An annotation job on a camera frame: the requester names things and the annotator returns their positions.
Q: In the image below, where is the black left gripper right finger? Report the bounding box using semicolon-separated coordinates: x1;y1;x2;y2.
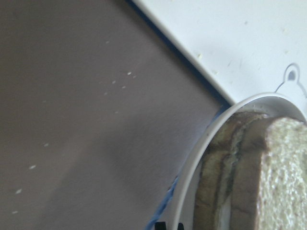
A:
177;223;184;230

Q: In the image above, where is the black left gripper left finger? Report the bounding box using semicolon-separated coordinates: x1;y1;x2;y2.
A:
155;221;166;230

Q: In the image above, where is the bread slice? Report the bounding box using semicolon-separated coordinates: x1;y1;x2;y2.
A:
230;117;307;230

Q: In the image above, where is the white round plate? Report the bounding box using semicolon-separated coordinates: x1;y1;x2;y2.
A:
166;93;307;230

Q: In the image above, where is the white bear tray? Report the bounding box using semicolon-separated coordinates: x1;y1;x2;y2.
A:
135;0;307;107

